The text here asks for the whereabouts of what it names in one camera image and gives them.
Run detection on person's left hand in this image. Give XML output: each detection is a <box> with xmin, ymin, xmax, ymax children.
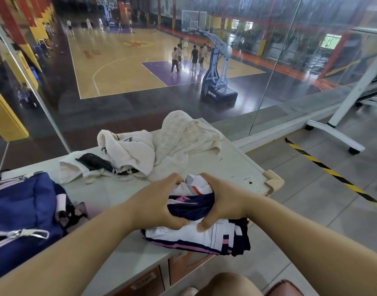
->
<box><xmin>127</xmin><ymin>173</ymin><xmax>191</xmax><ymax>231</ymax></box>

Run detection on person's right hand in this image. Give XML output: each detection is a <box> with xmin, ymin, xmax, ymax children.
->
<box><xmin>196</xmin><ymin>173</ymin><xmax>255</xmax><ymax>233</ymax></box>

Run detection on white navy pink sports garment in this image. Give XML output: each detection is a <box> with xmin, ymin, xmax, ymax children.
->
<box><xmin>141</xmin><ymin>174</ymin><xmax>251</xmax><ymax>257</ymax></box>

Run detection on person's right forearm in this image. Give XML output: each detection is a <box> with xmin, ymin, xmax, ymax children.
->
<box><xmin>246</xmin><ymin>194</ymin><xmax>377</xmax><ymax>296</ymax></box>

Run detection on person's left forearm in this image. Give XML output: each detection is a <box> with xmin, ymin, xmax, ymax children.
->
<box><xmin>0</xmin><ymin>199</ymin><xmax>137</xmax><ymax>296</ymax></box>

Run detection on brown drawer front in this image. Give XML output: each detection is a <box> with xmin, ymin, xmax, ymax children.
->
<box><xmin>168</xmin><ymin>251</ymin><xmax>214</xmax><ymax>287</ymax></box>
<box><xmin>113</xmin><ymin>265</ymin><xmax>165</xmax><ymax>296</ymax></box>

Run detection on person's knee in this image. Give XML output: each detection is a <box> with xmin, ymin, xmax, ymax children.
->
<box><xmin>204</xmin><ymin>272</ymin><xmax>264</xmax><ymax>296</ymax></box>

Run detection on beige table corner protector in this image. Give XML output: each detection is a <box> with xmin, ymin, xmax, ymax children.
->
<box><xmin>264</xmin><ymin>169</ymin><xmax>285</xmax><ymax>196</ymax></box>

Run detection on cream knitted towel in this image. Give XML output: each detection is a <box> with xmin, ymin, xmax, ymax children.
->
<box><xmin>150</xmin><ymin>110</ymin><xmax>223</xmax><ymax>183</ymax></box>

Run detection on white fluffy towel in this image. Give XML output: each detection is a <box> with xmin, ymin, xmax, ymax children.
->
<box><xmin>97</xmin><ymin>129</ymin><xmax>156</xmax><ymax>177</ymax></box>

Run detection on black mesh cloth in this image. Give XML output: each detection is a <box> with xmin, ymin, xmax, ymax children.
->
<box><xmin>75</xmin><ymin>153</ymin><xmax>115</xmax><ymax>173</ymax></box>

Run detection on white garment with navy trim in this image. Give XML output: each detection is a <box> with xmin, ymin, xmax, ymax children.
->
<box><xmin>59</xmin><ymin>152</ymin><xmax>140</xmax><ymax>185</ymax></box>

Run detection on yellow black hazard tape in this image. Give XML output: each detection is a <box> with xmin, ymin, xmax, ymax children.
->
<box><xmin>285</xmin><ymin>138</ymin><xmax>377</xmax><ymax>212</ymax></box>

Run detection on blue basketball hoop stand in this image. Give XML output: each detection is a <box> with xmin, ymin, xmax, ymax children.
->
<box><xmin>181</xmin><ymin>10</ymin><xmax>239</xmax><ymax>106</ymax></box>

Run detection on navy blue sports bag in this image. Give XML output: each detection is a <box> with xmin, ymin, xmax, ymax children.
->
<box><xmin>0</xmin><ymin>171</ymin><xmax>88</xmax><ymax>284</ymax></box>

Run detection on group of basketball players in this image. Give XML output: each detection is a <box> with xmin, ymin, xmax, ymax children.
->
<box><xmin>171</xmin><ymin>35</ymin><xmax>212</xmax><ymax>73</ymax></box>

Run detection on white wheeled table leg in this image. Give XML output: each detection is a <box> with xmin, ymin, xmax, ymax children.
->
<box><xmin>305</xmin><ymin>27</ymin><xmax>377</xmax><ymax>155</ymax></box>

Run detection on yellow padded pillar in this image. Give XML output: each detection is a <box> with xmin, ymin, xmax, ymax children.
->
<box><xmin>0</xmin><ymin>84</ymin><xmax>29</xmax><ymax>142</ymax></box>

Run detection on group of distant players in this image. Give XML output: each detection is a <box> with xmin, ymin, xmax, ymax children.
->
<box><xmin>66</xmin><ymin>17</ymin><xmax>134</xmax><ymax>37</ymax></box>

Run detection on group of courtside spectators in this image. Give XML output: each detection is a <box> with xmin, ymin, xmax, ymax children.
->
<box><xmin>34</xmin><ymin>23</ymin><xmax>59</xmax><ymax>59</ymax></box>

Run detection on distant basketball hoop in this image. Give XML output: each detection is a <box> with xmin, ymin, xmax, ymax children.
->
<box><xmin>96</xmin><ymin>0</ymin><xmax>118</xmax><ymax>22</ymax></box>

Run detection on grey metal window post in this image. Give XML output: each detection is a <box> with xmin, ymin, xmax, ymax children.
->
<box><xmin>0</xmin><ymin>10</ymin><xmax>72</xmax><ymax>154</ymax></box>

